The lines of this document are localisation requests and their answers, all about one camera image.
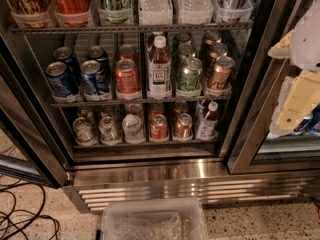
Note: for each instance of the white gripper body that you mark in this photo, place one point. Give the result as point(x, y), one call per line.
point(309, 42)

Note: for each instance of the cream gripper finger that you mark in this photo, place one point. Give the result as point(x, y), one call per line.
point(281, 50)
point(298, 97)

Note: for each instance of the green can front middle shelf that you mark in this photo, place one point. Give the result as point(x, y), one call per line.
point(189, 78)

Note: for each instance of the green can shelf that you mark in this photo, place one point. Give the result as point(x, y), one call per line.
point(189, 78)
point(115, 12)

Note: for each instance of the tea bottle bottom shelf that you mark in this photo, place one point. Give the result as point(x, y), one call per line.
point(207, 118)

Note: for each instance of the tea bottle white cap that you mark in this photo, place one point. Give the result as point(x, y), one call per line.
point(159, 69)

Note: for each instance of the stainless steel fridge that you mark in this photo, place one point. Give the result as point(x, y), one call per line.
point(136, 100)

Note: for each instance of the orange can back middle shelf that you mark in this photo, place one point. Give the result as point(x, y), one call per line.
point(127, 52)

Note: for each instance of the orange can shelf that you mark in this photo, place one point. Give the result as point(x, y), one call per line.
point(127, 52)
point(128, 80)

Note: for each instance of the orange can front middle shelf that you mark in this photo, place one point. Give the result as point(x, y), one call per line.
point(128, 80)

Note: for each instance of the clear bottle bottom shelf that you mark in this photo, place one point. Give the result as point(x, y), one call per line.
point(133, 129)

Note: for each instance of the green can top shelf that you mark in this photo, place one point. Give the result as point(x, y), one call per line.
point(115, 12)

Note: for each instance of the red cola can top shelf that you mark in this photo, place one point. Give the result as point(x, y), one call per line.
point(73, 12)

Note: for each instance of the yellow can top shelf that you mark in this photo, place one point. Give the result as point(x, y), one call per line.
point(32, 13)

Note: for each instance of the open fridge glass door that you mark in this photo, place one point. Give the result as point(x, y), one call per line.
point(21, 124)

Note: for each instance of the blue cans right compartment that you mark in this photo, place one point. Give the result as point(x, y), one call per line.
point(310, 124)

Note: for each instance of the copper can middle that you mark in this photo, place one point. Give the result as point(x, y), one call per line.
point(214, 51)

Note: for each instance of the copper can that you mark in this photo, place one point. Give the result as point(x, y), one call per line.
point(209, 37)
point(214, 51)
point(219, 77)
point(183, 127)

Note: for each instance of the copper can back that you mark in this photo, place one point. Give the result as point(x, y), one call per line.
point(209, 37)

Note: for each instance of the green can middle row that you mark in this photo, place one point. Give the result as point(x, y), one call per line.
point(185, 51)

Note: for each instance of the copper can bottom front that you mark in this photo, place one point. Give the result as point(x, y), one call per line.
point(183, 127)

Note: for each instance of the red can bottom front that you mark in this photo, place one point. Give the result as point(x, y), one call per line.
point(158, 128)

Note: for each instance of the blue can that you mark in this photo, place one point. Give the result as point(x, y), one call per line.
point(96, 84)
point(99, 54)
point(64, 88)
point(67, 56)

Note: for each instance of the silver can bottom left front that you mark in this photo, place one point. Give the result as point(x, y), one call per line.
point(84, 131)

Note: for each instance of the clear plastic storage bin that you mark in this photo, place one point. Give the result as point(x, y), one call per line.
point(167, 219)

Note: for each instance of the blue can back left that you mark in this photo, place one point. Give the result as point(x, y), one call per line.
point(67, 56)

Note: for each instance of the blue can front left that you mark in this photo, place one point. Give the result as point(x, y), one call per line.
point(64, 88)

